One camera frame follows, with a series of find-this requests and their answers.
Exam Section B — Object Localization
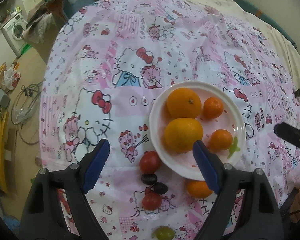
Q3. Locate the white washing machine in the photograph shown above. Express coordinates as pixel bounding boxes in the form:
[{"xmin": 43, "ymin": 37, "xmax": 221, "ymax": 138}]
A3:
[{"xmin": 2, "ymin": 12, "xmax": 27, "ymax": 58}]

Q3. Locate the large orange with stem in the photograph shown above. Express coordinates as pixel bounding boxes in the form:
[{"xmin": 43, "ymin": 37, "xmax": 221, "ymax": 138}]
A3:
[{"xmin": 166, "ymin": 88, "xmax": 202, "ymax": 119}]

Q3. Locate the large red tomato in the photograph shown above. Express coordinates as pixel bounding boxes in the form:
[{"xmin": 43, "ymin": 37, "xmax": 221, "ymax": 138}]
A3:
[{"xmin": 139, "ymin": 151, "xmax": 161, "ymax": 174}]

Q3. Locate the yellow wooden chair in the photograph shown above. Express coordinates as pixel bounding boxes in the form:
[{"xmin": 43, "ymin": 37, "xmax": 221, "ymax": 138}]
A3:
[{"xmin": 0, "ymin": 111, "xmax": 9, "ymax": 193}]

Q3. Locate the green grape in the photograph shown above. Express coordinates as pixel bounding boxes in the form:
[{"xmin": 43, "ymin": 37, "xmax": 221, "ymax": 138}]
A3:
[{"xmin": 153, "ymin": 226, "xmax": 175, "ymax": 240}]

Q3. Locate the coiled hose on floor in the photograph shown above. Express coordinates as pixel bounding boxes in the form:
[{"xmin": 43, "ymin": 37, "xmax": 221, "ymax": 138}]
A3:
[{"xmin": 10, "ymin": 83, "xmax": 42, "ymax": 145}]

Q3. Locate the small red tomato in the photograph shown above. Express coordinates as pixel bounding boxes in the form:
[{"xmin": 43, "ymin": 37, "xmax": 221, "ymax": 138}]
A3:
[{"xmin": 142, "ymin": 192, "xmax": 162, "ymax": 211}]

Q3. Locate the large yellow-orange orange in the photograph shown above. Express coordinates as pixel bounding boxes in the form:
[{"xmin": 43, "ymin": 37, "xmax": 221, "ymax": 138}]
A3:
[{"xmin": 163, "ymin": 118, "xmax": 204, "ymax": 153}]

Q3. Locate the dark purple grape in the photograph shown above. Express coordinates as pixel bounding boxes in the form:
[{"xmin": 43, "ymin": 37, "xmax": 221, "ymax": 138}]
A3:
[
  {"xmin": 141, "ymin": 173, "xmax": 158, "ymax": 185},
  {"xmin": 152, "ymin": 182, "xmax": 168, "ymax": 194}
]

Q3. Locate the plastic bag on floor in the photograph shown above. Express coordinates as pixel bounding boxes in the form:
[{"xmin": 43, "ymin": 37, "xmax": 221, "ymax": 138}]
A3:
[{"xmin": 4, "ymin": 63, "xmax": 21, "ymax": 91}]

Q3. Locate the pink white strawberry plate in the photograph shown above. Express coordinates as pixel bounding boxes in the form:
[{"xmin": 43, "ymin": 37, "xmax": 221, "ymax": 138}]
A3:
[{"xmin": 149, "ymin": 81, "xmax": 246, "ymax": 180}]

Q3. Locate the pink cartoon cat bedsheet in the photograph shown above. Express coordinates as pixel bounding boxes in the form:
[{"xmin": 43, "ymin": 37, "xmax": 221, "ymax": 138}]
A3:
[{"xmin": 40, "ymin": 0, "xmax": 300, "ymax": 239}]

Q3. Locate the small mandarin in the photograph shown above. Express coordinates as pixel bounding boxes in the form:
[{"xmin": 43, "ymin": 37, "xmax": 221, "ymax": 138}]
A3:
[
  {"xmin": 208, "ymin": 129, "xmax": 233, "ymax": 152},
  {"xmin": 203, "ymin": 97, "xmax": 224, "ymax": 120},
  {"xmin": 186, "ymin": 180, "xmax": 213, "ymax": 199}
]

